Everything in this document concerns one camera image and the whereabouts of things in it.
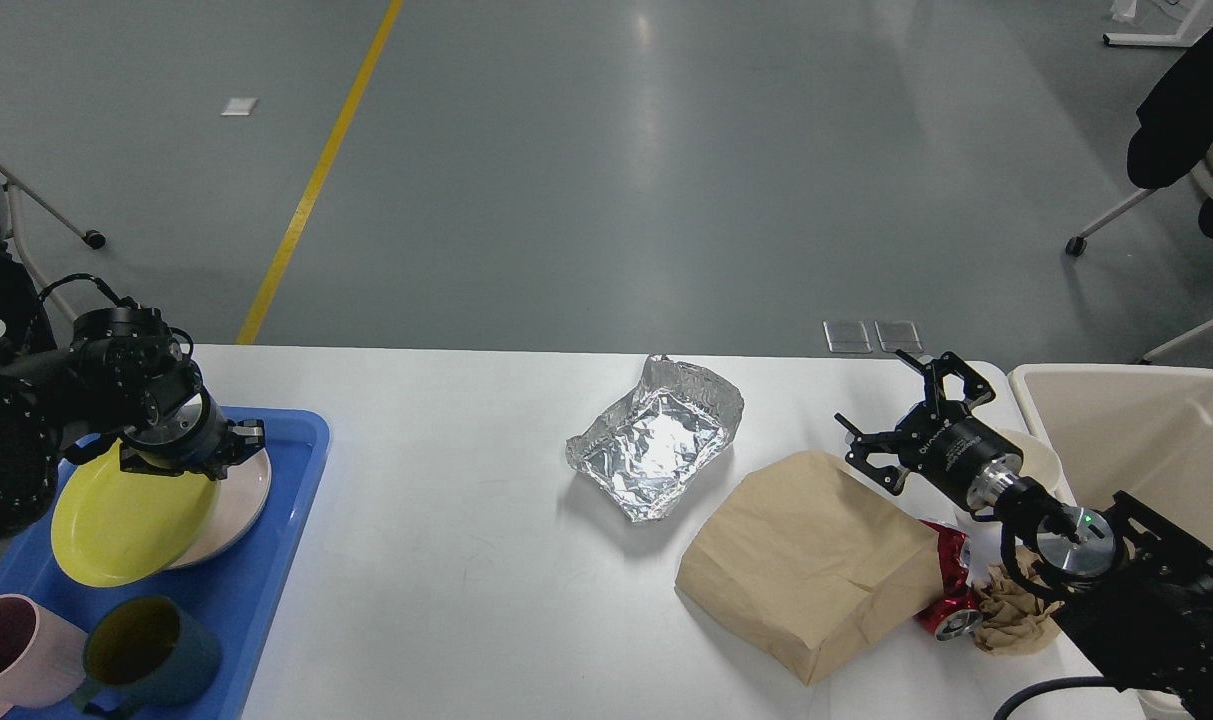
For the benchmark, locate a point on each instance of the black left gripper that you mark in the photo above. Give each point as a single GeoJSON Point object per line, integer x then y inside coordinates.
{"type": "Point", "coordinates": [198, 439]}

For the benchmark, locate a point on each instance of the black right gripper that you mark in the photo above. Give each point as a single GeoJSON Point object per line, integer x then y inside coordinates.
{"type": "Point", "coordinates": [951, 450]}

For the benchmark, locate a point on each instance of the yellow plastic plate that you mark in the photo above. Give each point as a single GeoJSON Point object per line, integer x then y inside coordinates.
{"type": "Point", "coordinates": [113, 527]}

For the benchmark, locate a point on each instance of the dark teal mug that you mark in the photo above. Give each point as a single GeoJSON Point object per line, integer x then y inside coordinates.
{"type": "Point", "coordinates": [145, 651]}

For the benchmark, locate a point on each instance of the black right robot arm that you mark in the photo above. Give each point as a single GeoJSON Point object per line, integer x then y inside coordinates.
{"type": "Point", "coordinates": [1133, 591]}

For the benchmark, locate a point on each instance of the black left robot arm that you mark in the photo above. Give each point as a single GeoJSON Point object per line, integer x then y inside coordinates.
{"type": "Point", "coordinates": [127, 383]}

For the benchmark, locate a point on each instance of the pink plate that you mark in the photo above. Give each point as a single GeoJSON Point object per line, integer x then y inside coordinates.
{"type": "Point", "coordinates": [243, 494]}

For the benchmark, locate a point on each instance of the white paper cup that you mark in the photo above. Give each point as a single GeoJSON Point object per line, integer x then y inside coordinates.
{"type": "Point", "coordinates": [1040, 461]}

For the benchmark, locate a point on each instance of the floor outlet cover plates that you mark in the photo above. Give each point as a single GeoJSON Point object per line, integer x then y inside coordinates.
{"type": "Point", "coordinates": [864, 337]}

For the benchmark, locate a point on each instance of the blue plastic tray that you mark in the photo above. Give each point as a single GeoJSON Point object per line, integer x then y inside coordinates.
{"type": "Point", "coordinates": [234, 595]}

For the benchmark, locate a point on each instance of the brown paper bag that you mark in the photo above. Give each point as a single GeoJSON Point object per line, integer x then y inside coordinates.
{"type": "Point", "coordinates": [810, 565]}

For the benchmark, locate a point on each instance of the crushed red soda can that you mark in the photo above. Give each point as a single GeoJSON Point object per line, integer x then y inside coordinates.
{"type": "Point", "coordinates": [957, 612]}

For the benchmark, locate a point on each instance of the crumpled brown paper napkin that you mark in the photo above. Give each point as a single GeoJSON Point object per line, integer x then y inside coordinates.
{"type": "Point", "coordinates": [1016, 622]}

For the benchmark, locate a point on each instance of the white rolling stand left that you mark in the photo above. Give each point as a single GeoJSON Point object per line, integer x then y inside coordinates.
{"type": "Point", "coordinates": [15, 193]}

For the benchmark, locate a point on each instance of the beige plastic bin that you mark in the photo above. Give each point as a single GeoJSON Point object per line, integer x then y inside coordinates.
{"type": "Point", "coordinates": [1144, 430]}

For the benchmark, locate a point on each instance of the pink mug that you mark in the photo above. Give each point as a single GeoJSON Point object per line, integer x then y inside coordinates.
{"type": "Point", "coordinates": [40, 655]}

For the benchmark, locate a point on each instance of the crumpled aluminium foil tray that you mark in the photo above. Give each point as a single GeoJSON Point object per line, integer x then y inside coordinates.
{"type": "Point", "coordinates": [644, 450]}

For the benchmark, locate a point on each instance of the white paper scrap on floor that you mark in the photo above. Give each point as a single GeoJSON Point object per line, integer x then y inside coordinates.
{"type": "Point", "coordinates": [239, 107]}

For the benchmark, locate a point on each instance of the person in black clothing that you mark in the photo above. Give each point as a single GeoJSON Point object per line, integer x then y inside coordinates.
{"type": "Point", "coordinates": [1175, 121]}

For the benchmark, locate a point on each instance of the white table frame background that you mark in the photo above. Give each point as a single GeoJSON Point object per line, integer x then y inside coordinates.
{"type": "Point", "coordinates": [1166, 24]}

